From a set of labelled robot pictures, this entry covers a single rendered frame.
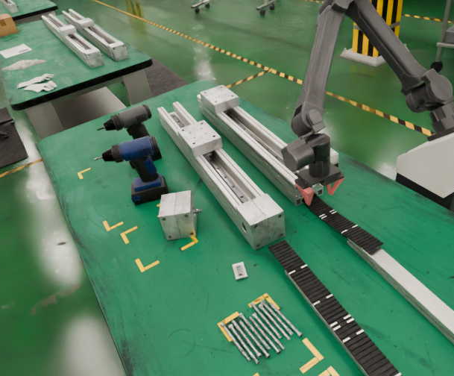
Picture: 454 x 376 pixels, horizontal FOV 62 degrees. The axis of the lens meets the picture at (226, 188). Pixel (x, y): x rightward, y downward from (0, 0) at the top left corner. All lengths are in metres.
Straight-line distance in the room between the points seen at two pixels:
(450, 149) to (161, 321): 0.86
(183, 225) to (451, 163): 0.74
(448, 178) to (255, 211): 0.54
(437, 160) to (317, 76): 0.41
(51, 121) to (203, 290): 1.96
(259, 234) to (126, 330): 0.40
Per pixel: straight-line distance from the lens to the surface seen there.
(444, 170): 1.19
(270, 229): 1.02
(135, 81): 2.76
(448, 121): 1.28
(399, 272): 0.97
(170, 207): 1.09
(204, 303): 0.96
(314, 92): 1.03
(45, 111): 2.69
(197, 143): 1.29
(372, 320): 0.92
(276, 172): 1.19
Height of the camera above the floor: 1.55
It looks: 37 degrees down
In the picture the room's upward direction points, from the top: 11 degrees counter-clockwise
